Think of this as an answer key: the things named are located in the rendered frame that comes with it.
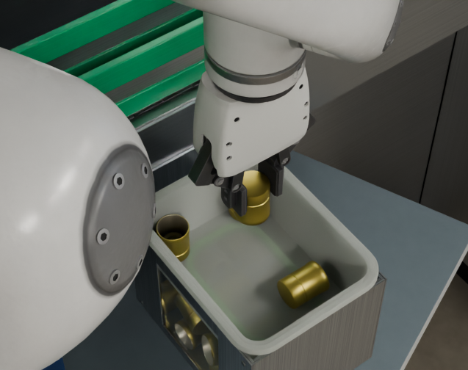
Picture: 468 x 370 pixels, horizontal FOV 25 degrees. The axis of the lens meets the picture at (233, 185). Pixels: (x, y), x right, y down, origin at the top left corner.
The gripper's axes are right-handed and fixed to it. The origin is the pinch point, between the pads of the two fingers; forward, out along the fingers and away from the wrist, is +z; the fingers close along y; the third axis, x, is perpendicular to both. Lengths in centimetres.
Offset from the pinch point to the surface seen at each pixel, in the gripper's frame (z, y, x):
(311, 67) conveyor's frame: 10.0, -20.6, -16.9
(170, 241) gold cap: 12.1, 5.9, -6.5
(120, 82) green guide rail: -0.6, 3.6, -18.2
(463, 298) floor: 111, -72, -22
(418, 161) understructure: 80, -68, -39
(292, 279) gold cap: 12.9, -2.2, 4.2
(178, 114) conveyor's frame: 6.1, -2.0, -16.5
